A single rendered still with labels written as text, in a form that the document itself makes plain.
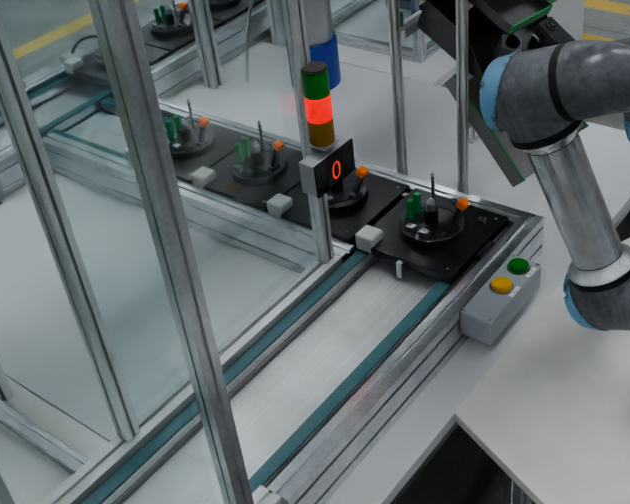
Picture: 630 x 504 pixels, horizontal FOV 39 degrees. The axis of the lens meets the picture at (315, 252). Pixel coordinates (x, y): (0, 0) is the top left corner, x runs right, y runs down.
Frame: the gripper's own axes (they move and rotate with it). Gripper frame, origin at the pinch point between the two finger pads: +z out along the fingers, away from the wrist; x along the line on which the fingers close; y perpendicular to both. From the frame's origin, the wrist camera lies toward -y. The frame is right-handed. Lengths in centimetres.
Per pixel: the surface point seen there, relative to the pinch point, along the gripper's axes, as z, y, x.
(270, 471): -7, 37, -90
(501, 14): -2.5, -11.9, -1.1
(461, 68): 7.3, -4.0, -7.1
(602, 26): 184, 51, 266
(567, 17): 94, 17, 133
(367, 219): 25.4, 19.4, -31.5
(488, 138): 10.1, 13.3, -3.8
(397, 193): 27.1, 18.6, -19.8
